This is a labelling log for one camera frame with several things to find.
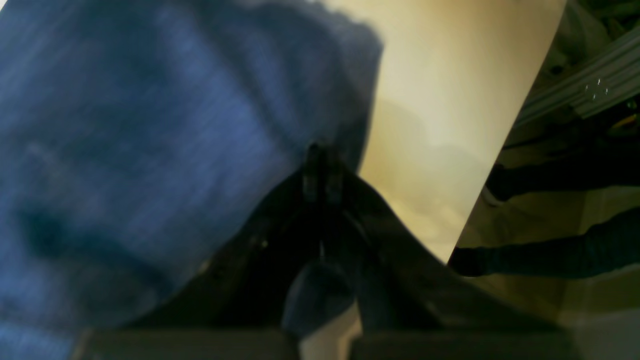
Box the aluminium frame rail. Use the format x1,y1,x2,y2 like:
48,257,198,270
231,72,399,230
514,27,640,128

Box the blue T-shirt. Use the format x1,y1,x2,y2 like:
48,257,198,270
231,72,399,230
0,0,383,360

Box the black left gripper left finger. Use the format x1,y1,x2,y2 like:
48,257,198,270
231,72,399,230
72,144,323,360

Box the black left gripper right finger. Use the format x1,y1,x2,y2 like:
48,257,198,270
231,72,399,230
322,149,581,360

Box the black table leg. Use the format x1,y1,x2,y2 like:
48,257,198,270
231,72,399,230
447,207,640,280
485,153,640,202

